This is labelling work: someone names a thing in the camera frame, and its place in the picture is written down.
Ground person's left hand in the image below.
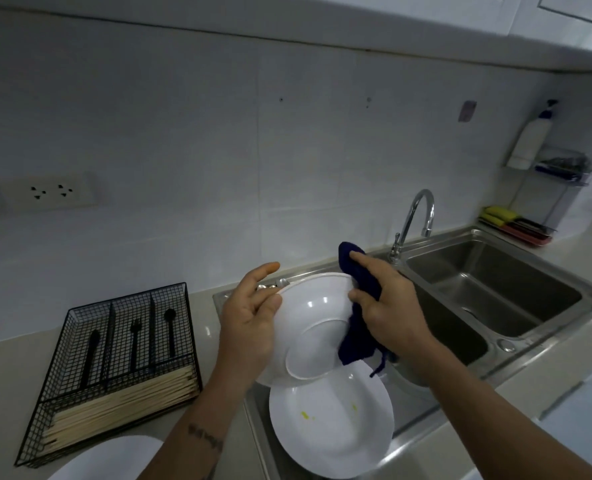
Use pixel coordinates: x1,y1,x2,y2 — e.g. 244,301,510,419
216,261,283,391

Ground person's right hand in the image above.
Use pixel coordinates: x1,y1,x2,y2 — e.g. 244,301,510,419
348,250,435,365

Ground dark blue cloth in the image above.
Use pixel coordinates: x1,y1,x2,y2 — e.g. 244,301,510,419
337,241,392,378

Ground white plate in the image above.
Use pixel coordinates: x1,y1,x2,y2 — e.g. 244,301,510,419
48,435,164,480
268,362,396,479
253,272,357,388

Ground person's left forearm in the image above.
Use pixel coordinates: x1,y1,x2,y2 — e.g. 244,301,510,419
143,367,272,480

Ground person's right forearm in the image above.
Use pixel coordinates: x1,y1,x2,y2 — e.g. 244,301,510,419
393,339,592,480

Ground black spoon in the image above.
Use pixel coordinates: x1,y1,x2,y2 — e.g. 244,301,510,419
163,308,178,358

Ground stainless steel double sink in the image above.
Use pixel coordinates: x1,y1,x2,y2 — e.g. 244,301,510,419
211,227,592,480

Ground black fork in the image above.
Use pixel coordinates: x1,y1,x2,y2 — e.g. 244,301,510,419
128,318,142,373

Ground chrome faucet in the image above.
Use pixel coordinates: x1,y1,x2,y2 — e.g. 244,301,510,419
388,188,436,265

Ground yellow sponge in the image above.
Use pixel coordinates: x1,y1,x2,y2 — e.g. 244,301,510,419
481,206,519,227

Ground bundle of wooden chopsticks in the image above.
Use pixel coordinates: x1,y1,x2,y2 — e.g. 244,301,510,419
40,367,199,453

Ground black knife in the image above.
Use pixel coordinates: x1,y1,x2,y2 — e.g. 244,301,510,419
78,329,102,391

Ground red sponge tray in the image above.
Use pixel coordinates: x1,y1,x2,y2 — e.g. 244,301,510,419
478,217,557,247

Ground dark scouring pad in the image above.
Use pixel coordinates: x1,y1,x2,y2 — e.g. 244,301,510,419
508,218,557,239

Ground white spray bottle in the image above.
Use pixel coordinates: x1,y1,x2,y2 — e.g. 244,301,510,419
505,99,559,171

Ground dark item in rack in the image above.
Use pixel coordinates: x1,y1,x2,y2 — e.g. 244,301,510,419
535,154,592,178

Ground black wire cutlery tray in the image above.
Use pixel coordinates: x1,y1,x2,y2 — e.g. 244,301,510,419
14,282,204,469

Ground white wall outlet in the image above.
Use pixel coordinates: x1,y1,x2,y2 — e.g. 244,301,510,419
0,172,99,213

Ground white wall cabinet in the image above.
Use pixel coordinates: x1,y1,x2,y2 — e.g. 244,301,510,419
0,0,592,73

